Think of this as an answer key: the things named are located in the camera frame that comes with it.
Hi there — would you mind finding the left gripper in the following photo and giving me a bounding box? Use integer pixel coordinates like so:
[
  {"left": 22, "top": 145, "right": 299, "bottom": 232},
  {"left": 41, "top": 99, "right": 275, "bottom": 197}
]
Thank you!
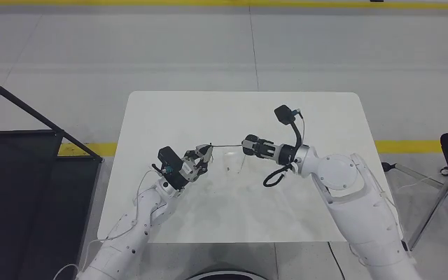
[{"left": 155, "top": 143, "right": 214, "bottom": 197}]

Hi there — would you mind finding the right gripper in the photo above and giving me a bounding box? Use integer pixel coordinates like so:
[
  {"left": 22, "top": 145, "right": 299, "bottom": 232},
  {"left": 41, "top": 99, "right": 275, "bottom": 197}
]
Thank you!
[{"left": 241, "top": 134, "right": 311, "bottom": 167}]

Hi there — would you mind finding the robot body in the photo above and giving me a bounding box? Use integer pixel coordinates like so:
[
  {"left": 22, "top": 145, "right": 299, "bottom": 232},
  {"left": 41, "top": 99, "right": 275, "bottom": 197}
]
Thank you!
[{"left": 185, "top": 269, "right": 269, "bottom": 280}]

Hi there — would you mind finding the dark mesh fence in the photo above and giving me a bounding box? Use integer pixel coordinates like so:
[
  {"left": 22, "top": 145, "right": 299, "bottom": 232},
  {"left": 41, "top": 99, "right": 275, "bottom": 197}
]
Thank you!
[{"left": 0, "top": 85, "right": 104, "bottom": 280}]

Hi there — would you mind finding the metal stand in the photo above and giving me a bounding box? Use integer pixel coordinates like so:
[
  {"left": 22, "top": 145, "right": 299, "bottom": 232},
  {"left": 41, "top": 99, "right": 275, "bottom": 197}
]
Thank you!
[{"left": 381, "top": 132, "right": 448, "bottom": 251}]

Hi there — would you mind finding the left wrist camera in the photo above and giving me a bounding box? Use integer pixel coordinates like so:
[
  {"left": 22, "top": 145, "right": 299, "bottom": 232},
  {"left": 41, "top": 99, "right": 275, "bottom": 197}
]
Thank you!
[{"left": 151, "top": 146, "right": 184, "bottom": 175}]

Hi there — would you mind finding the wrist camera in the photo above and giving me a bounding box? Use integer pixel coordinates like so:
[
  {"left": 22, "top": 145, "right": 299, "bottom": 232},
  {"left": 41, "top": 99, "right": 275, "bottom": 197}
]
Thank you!
[
  {"left": 151, "top": 146, "right": 184, "bottom": 175},
  {"left": 273, "top": 104, "right": 306, "bottom": 150}
]

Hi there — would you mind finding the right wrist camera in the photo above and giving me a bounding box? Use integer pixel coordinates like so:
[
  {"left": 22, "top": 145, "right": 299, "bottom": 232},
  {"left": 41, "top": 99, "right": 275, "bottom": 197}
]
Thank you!
[{"left": 273, "top": 104, "right": 306, "bottom": 150}]

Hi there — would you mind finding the thin white cable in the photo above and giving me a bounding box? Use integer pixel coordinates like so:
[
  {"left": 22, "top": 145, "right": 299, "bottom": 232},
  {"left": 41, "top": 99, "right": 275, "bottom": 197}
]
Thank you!
[{"left": 52, "top": 169, "right": 159, "bottom": 280}]

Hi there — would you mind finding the black floor cable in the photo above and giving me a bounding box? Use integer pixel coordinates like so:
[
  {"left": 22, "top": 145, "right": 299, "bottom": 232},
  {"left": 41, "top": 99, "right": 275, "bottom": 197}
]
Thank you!
[{"left": 326, "top": 241, "right": 347, "bottom": 280}]

